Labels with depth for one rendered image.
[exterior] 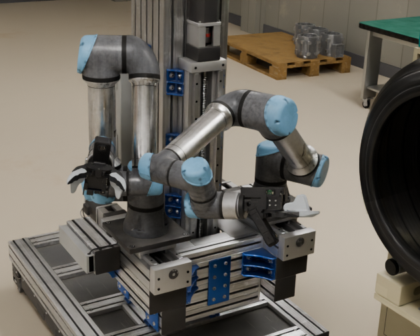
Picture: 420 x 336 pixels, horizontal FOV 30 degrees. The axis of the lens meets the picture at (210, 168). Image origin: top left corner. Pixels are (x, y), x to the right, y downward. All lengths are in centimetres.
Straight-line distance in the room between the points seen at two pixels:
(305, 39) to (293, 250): 487
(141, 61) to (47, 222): 214
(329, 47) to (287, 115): 532
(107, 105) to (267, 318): 115
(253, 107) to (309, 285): 162
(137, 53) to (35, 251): 145
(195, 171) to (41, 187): 285
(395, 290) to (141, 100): 92
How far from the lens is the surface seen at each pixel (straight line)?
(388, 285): 209
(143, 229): 252
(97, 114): 241
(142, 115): 233
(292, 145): 246
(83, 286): 329
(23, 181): 490
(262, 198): 205
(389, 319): 324
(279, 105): 228
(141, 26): 270
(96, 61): 234
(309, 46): 744
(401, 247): 196
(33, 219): 438
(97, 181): 214
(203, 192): 204
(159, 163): 209
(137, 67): 234
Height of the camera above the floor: 186
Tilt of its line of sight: 21 degrees down
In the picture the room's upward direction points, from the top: 2 degrees clockwise
